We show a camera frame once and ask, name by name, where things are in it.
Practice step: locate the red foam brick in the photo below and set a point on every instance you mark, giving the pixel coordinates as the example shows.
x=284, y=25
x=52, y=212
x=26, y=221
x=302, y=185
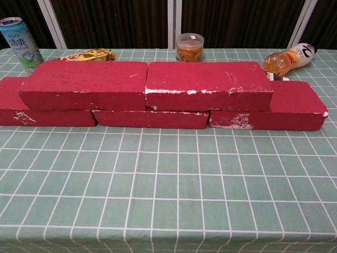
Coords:
x=205, y=79
x=150, y=120
x=295, y=100
x=79, y=81
x=10, y=92

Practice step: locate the green checked tablecloth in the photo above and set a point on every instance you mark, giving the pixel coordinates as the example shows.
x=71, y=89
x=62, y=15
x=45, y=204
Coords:
x=168, y=197

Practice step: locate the clear jar of rubber bands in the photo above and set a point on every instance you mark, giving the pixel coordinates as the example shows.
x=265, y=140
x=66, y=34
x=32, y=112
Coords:
x=189, y=50

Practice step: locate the gold biscuit packet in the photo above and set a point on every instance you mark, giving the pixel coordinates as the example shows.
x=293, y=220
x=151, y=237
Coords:
x=92, y=54

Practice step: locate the dark ribbed partition panel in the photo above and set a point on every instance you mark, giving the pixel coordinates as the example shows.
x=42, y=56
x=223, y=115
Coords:
x=326, y=23
x=237, y=23
x=21, y=9
x=113, y=23

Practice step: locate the dark grape juice bottle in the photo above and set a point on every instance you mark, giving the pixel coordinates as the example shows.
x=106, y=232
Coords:
x=276, y=77

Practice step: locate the orange juice bottle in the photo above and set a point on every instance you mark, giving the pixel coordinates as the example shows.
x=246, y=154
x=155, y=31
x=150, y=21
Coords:
x=284, y=62

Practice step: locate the blue RIO drink can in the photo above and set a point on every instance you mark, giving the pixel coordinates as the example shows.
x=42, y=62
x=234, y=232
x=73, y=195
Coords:
x=21, y=44

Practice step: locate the white partition post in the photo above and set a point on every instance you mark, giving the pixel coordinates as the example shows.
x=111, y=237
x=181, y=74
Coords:
x=302, y=23
x=54, y=26
x=171, y=23

